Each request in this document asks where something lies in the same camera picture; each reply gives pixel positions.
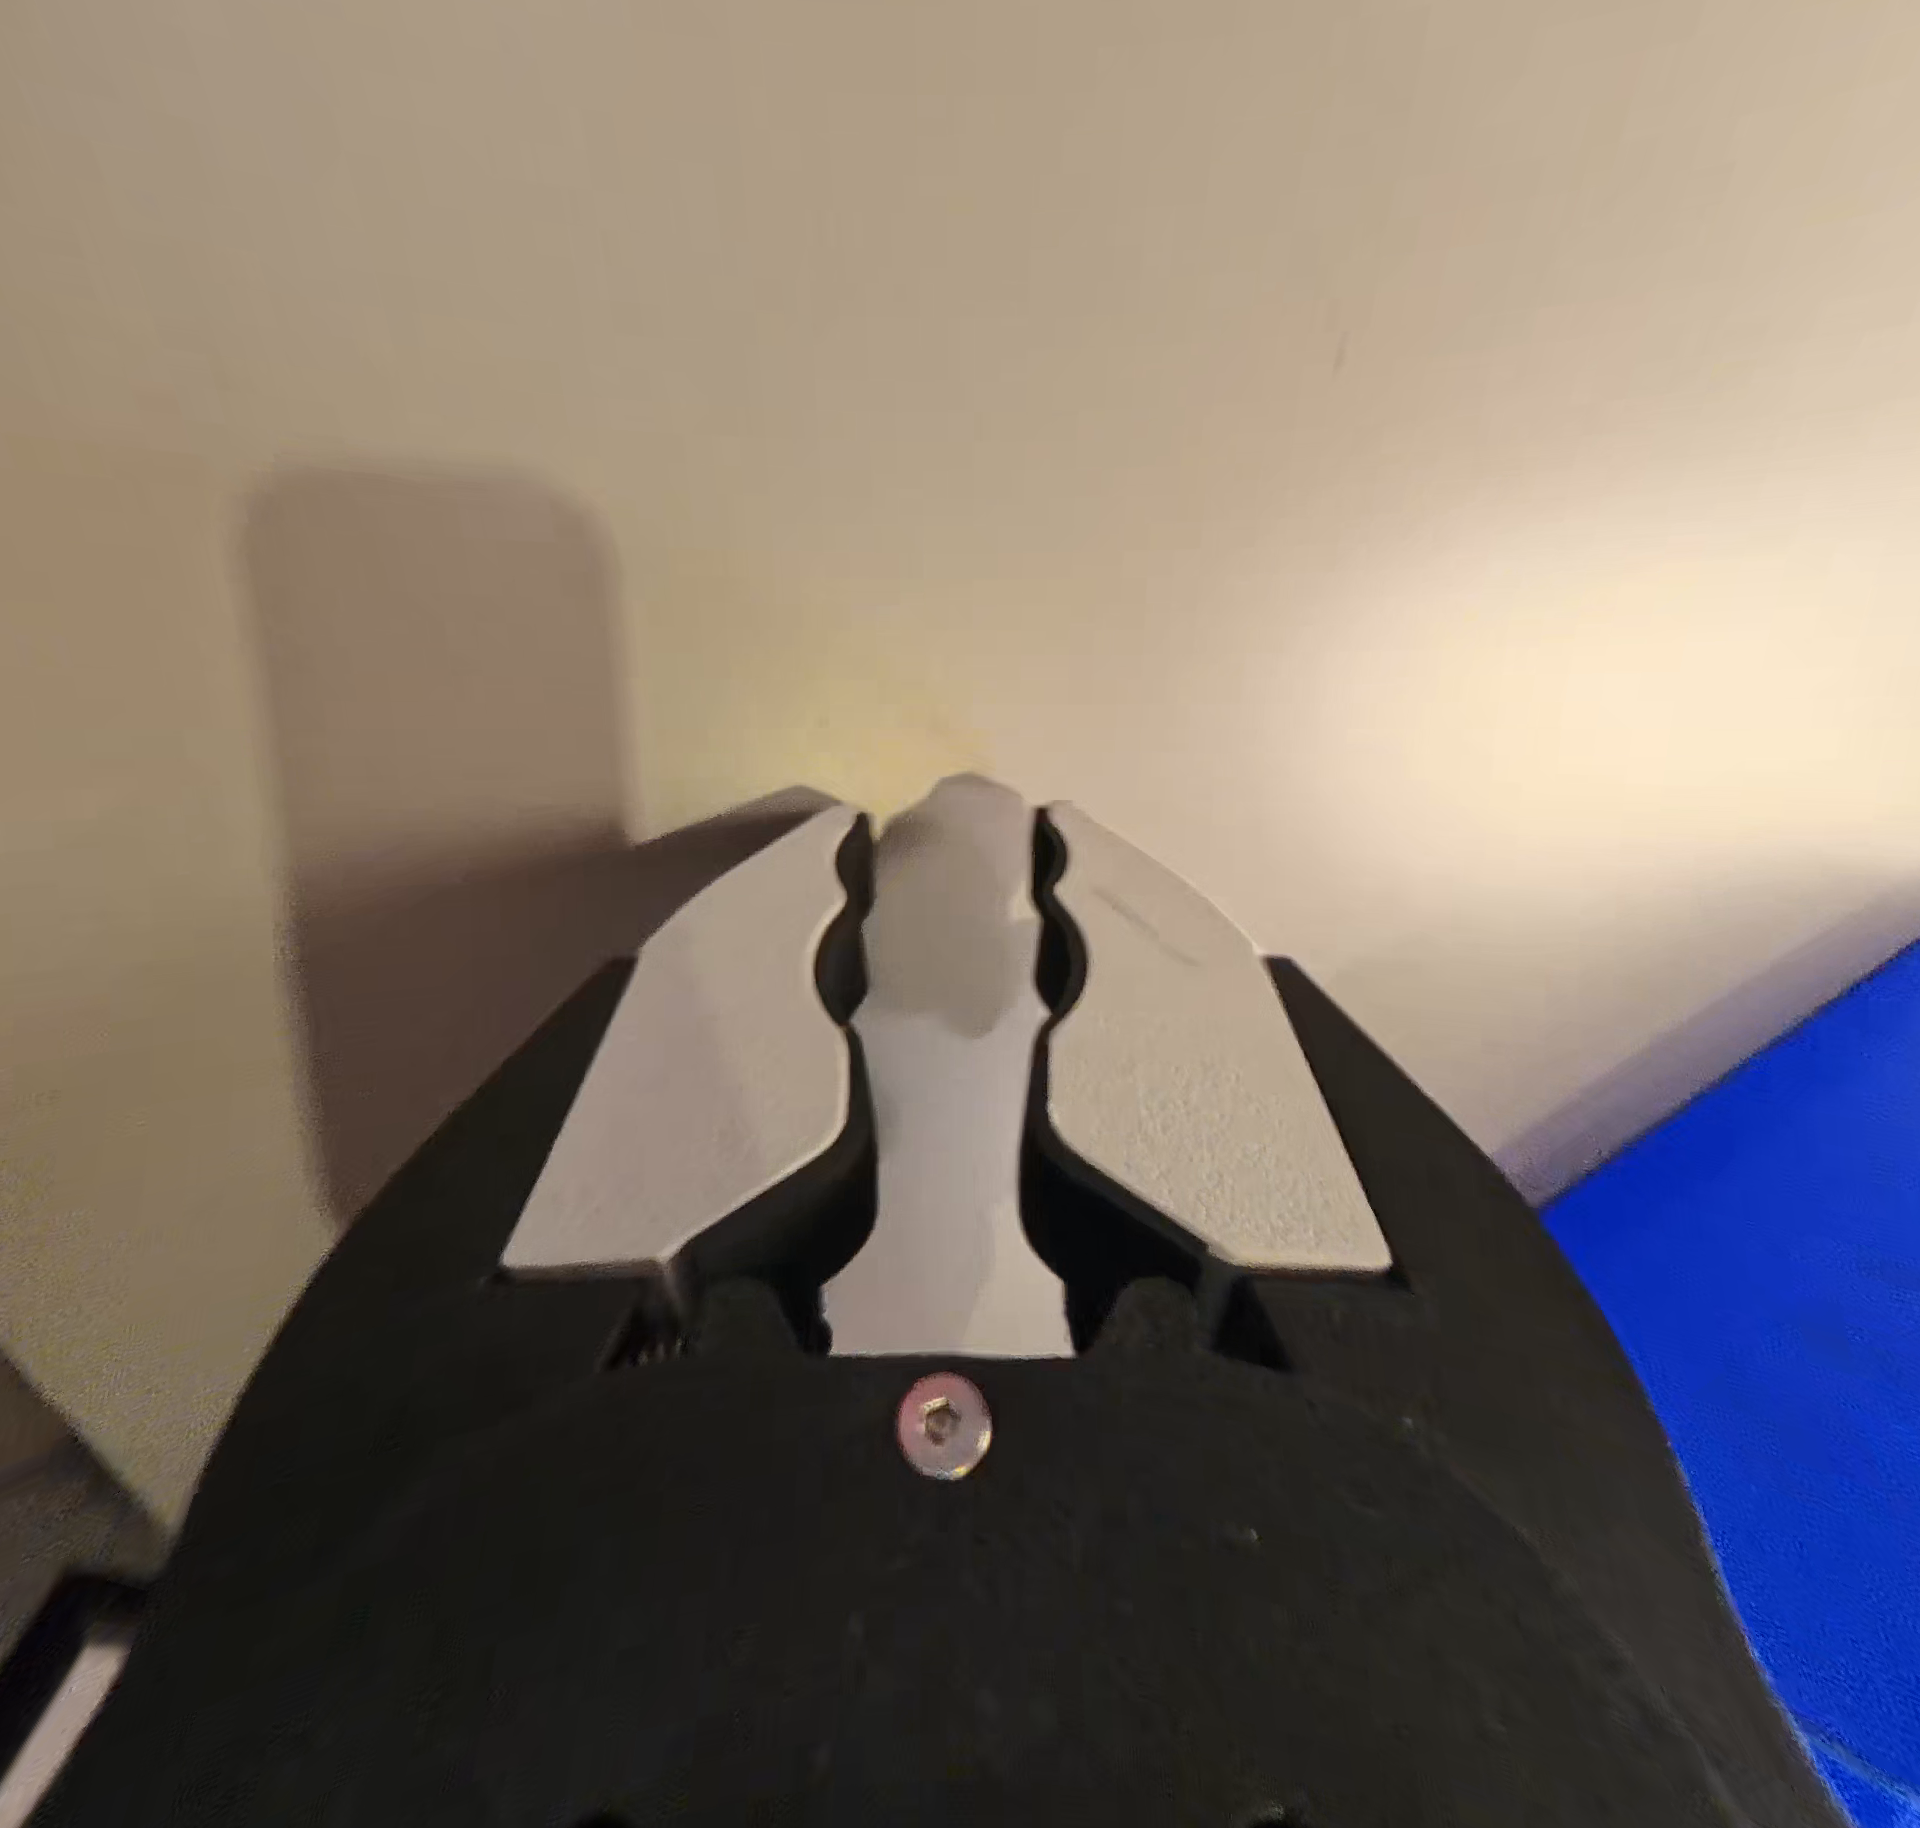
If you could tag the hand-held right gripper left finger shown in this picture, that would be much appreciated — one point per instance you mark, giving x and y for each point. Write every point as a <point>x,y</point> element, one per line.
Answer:
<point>706,1093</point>

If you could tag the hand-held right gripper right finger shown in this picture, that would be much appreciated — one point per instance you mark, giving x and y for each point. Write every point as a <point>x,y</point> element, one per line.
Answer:
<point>1185,1093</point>

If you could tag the blue plastic storage bin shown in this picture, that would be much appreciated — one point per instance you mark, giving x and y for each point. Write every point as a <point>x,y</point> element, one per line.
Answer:
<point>1770,1379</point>

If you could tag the grey flat object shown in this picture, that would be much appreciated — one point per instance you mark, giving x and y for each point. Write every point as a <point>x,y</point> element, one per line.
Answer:
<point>36,1694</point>

